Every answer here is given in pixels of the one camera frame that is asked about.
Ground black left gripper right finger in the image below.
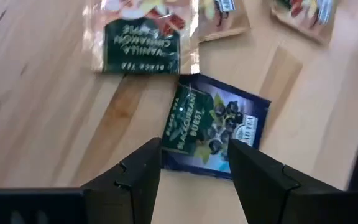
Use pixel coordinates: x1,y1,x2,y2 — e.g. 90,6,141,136
227,138,358,224

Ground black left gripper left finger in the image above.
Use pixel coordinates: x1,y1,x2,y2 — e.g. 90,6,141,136
0,137,162,224

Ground blue blackcurrant tea bag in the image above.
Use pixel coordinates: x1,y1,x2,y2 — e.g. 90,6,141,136
161,73,272,181

